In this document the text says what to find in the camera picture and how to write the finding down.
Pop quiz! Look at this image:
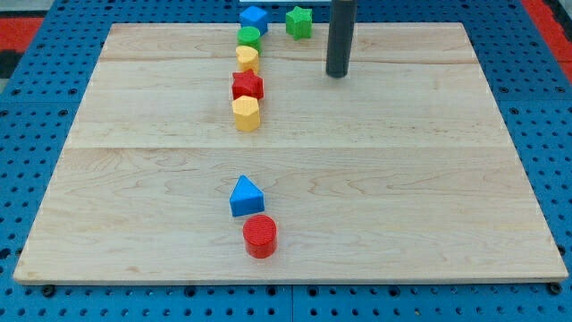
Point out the red star block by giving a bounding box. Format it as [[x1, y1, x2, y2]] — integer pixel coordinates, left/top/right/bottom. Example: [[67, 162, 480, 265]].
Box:
[[231, 70, 265, 99]]

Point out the green star block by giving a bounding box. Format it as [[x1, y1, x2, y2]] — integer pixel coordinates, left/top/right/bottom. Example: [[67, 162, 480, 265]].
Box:
[[285, 6, 313, 40]]

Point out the blue cube block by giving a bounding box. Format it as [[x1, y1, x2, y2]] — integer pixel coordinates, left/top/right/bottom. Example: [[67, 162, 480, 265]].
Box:
[[239, 6, 269, 35]]

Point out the blue triangle block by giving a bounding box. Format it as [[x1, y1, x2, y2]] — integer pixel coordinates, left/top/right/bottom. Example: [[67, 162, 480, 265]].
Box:
[[229, 175, 265, 217]]

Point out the yellow hexagon block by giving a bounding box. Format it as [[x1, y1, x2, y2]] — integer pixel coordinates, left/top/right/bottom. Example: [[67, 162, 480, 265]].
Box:
[[231, 96, 261, 132]]

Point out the red cylinder block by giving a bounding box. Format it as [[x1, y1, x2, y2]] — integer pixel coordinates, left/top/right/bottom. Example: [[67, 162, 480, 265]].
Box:
[[242, 214, 278, 258]]

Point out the yellow heart block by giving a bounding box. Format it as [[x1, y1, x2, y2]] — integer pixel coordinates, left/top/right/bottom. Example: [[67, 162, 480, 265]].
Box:
[[235, 46, 259, 74]]

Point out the light wooden board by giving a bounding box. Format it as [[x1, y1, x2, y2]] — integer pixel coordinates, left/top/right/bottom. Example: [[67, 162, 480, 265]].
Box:
[[13, 22, 568, 285]]

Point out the green cylinder block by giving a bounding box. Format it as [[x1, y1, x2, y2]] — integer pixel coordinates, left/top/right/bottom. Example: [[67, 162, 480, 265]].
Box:
[[237, 26, 262, 54]]

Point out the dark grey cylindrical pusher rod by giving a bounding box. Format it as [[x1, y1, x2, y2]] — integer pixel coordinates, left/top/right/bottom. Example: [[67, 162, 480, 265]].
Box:
[[325, 0, 358, 79]]

